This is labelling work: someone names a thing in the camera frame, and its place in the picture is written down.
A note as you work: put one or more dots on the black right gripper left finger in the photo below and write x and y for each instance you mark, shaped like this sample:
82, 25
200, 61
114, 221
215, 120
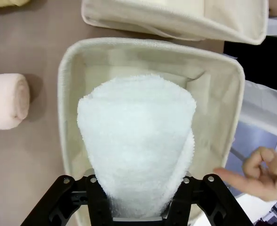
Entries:
58, 202

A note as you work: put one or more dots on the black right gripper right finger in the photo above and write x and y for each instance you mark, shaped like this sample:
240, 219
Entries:
213, 202

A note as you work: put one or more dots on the white towel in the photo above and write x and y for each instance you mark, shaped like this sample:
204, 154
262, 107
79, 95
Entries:
133, 141

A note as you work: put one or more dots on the pink towel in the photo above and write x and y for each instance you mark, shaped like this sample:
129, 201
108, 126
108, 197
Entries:
4, 101

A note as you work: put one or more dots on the yellow towel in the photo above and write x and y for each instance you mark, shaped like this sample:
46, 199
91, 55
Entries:
2, 3

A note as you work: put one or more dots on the person's left hand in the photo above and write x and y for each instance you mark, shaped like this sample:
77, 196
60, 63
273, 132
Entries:
265, 183

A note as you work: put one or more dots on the cream fabric basket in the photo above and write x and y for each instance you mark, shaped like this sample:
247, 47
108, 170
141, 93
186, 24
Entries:
152, 58
152, 18

